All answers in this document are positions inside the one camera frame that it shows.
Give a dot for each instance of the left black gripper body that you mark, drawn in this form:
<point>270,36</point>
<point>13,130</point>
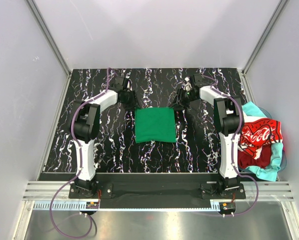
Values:
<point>132,100</point>

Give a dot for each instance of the white cable duct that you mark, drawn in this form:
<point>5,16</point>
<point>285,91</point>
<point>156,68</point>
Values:
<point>84,206</point>

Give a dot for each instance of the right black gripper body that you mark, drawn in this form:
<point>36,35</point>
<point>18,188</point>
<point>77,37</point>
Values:
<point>179,101</point>

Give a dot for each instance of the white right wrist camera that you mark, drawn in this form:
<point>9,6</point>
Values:
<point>187,86</point>

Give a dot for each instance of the green t shirt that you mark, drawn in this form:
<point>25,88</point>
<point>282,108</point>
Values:
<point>155,124</point>

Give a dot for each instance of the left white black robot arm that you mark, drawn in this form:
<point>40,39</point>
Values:
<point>84,127</point>

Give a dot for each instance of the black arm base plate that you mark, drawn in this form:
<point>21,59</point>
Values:
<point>157,177</point>

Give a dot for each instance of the dark red t shirt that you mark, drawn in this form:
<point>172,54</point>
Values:
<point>245,160</point>

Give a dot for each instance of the aluminium frame rail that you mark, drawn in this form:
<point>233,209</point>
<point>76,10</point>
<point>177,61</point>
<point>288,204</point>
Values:
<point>265,191</point>

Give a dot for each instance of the red coca cola t shirt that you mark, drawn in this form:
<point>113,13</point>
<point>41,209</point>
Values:
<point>259,133</point>

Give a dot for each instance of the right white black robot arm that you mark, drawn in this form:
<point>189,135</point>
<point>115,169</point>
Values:
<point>228,119</point>

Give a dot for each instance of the turquoise t shirt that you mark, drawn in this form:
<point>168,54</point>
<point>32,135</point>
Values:
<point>252,113</point>

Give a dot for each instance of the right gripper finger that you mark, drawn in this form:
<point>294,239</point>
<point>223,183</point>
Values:
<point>181,107</point>
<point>176,103</point>

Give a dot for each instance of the black marbled table mat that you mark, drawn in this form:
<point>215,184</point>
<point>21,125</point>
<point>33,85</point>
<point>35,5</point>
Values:
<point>197,146</point>

